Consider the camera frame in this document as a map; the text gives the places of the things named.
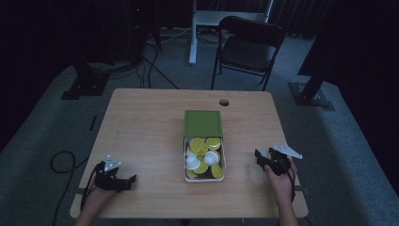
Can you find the black floor cables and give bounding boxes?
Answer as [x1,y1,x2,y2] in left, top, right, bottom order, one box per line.
[109,40,181,90]

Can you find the black folding chair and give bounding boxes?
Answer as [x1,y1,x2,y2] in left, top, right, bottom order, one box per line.
[210,15,287,92]

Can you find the tray of yellow capsules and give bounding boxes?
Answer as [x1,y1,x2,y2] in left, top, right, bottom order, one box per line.
[183,136,227,184]

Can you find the white floor cable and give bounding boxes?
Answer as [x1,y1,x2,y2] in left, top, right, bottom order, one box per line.
[146,26,193,45]

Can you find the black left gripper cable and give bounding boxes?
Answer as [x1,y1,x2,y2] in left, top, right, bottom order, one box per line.
[49,150,106,226]

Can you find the black slanted stand with base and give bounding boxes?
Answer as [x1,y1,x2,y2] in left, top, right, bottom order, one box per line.
[288,27,336,112]

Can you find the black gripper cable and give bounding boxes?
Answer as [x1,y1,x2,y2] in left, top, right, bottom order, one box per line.
[49,150,106,226]
[276,156,298,203]

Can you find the black stand with square base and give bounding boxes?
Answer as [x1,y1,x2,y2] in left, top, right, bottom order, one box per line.
[60,59,111,101]

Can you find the pile of yellow white capsules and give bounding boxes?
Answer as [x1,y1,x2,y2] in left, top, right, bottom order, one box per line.
[185,137,224,180]

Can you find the white desk frame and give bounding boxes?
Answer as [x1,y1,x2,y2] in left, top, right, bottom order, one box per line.
[187,0,275,66]

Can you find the green box lid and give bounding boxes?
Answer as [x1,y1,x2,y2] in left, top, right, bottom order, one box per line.
[183,109,224,139]

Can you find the person's left hand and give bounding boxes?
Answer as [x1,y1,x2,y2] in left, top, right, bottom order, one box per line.
[80,186,118,218]

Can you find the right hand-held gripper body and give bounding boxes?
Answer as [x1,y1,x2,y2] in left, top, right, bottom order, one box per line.
[263,143,304,177]

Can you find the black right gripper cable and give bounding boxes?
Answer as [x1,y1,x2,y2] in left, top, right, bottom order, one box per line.
[276,156,298,203]

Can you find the person's right hand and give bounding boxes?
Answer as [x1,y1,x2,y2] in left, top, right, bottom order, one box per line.
[263,157,297,205]

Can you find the dark equipment rack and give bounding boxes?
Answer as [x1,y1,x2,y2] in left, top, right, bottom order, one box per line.
[123,0,164,65]

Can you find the small black floor strip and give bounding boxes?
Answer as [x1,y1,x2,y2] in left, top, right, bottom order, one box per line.
[88,115,99,133]

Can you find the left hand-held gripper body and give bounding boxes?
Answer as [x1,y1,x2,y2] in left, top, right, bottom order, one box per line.
[93,153,134,193]

